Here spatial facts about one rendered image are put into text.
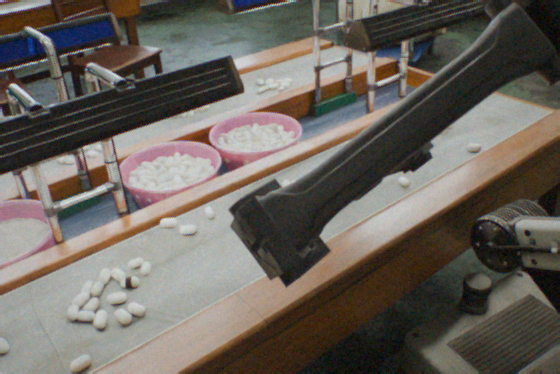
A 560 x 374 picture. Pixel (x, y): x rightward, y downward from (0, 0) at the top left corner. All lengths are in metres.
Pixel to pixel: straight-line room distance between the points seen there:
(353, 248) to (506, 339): 0.46
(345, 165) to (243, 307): 0.51
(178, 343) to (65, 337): 0.22
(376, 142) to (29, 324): 0.78
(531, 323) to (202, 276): 0.79
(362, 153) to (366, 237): 0.62
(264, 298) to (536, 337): 0.69
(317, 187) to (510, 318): 0.98
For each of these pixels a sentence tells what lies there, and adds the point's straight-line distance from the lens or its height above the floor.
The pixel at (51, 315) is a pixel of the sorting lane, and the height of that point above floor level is 0.74.
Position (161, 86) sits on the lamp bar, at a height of 1.10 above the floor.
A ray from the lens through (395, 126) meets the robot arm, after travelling 0.51.
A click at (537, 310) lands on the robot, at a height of 0.48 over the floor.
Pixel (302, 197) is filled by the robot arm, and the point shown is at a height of 1.16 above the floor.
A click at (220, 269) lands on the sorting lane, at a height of 0.74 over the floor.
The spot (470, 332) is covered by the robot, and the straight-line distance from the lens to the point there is 1.36.
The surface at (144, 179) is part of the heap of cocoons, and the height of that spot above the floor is 0.74.
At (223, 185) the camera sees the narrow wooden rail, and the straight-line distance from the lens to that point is 1.31.
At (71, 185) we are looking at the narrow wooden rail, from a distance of 1.50.
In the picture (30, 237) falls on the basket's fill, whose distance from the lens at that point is 1.35.
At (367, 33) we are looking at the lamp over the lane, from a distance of 1.31.
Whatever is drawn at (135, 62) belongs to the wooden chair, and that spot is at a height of 0.46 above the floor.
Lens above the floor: 1.43
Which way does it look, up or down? 32 degrees down
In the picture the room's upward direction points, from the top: 3 degrees counter-clockwise
